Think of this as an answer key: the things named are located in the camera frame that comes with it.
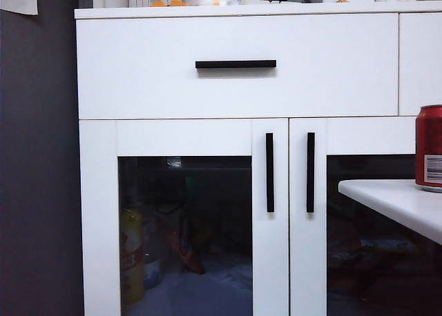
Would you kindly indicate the narrow white drawer front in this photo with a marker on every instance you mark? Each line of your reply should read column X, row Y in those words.
column 421, row 54

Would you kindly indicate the orange cloth package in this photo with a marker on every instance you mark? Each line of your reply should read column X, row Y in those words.
column 193, row 261

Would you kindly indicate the red beverage can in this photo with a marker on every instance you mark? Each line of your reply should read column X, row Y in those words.
column 430, row 140

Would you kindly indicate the wide white drawer front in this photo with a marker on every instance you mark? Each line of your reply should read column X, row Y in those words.
column 138, row 71

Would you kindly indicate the white glass cabinet door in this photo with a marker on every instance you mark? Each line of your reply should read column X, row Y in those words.
column 362, row 133
column 183, row 136

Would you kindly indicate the white cabinet body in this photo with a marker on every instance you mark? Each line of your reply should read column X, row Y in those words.
column 241, row 10

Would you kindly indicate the yellow detergent bottle green cap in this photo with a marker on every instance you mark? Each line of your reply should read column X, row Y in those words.
column 133, row 261

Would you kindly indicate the clear pump bottle blue label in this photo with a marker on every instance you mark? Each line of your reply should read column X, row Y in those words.
column 152, row 271

